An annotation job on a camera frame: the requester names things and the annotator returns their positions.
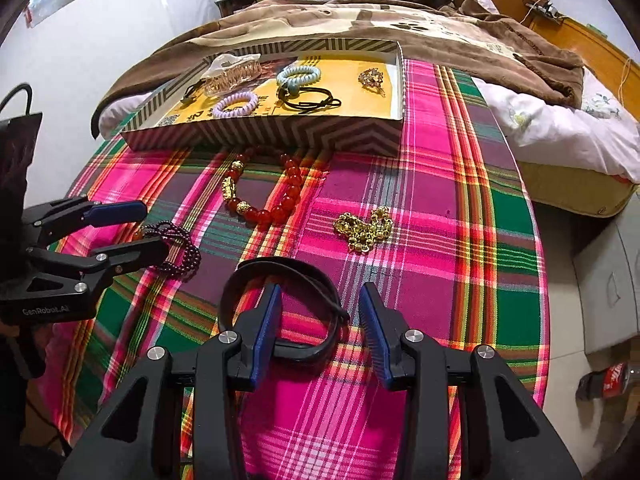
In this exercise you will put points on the wooden headboard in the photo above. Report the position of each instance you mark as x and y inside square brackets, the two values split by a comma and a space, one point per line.
[590, 45]

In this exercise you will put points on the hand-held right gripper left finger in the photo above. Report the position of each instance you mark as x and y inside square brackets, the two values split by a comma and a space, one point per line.
[265, 330]

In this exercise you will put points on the white mattress sheet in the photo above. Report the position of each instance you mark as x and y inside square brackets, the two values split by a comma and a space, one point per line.
[117, 117]

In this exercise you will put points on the white pillow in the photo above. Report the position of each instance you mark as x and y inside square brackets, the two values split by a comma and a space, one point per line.
[487, 4]

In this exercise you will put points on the power strip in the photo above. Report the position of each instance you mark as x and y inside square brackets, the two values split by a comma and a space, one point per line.
[545, 10]

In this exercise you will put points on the clear hair claw clip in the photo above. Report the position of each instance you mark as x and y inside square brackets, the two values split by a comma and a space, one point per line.
[230, 77]

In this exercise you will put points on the plaid tablecloth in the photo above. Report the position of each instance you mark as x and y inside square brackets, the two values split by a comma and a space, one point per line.
[400, 185]

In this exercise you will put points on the black wristband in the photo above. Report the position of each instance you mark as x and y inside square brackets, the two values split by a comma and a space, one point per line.
[300, 270]

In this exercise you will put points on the zigzag patterned box tray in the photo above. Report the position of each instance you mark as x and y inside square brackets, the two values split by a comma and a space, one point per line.
[325, 135]

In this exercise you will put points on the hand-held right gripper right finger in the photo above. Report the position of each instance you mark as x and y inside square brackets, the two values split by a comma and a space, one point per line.
[372, 335]

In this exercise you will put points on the yellow bed mattress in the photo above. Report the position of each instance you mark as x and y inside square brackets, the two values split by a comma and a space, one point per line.
[565, 187]

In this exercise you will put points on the grey drawer cabinet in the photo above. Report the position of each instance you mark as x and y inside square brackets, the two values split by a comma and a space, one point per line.
[615, 280]

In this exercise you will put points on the cola bottle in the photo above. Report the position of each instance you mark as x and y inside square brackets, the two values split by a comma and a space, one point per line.
[610, 380]

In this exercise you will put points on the brown printed blanket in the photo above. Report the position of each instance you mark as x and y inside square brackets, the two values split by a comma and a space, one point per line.
[350, 22]

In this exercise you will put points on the white floral quilt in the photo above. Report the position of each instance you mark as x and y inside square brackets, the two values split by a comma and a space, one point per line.
[560, 125]

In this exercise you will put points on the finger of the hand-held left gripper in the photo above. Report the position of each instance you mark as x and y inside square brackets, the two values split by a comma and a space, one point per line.
[135, 255]
[115, 212]

